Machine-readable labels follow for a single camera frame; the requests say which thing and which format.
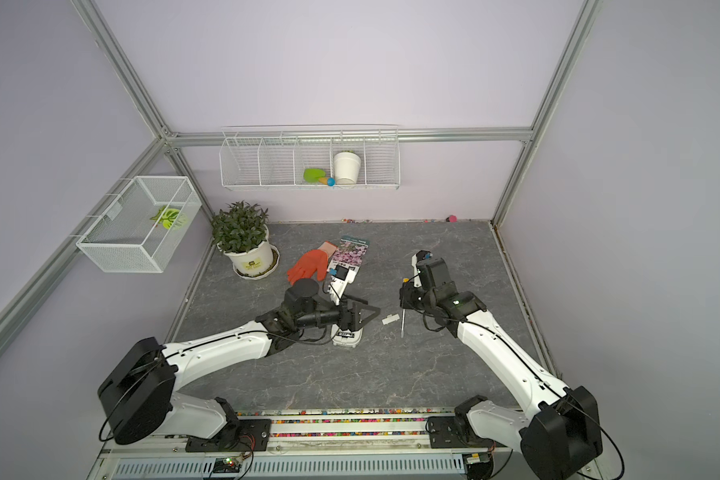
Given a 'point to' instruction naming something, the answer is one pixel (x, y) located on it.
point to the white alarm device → (346, 336)
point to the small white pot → (346, 167)
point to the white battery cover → (390, 318)
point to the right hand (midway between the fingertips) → (402, 288)
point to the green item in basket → (171, 218)
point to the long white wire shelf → (310, 157)
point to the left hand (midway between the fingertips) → (373, 310)
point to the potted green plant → (242, 235)
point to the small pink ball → (453, 219)
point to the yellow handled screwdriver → (404, 280)
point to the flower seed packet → (351, 249)
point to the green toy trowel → (313, 175)
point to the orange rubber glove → (312, 261)
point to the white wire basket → (142, 226)
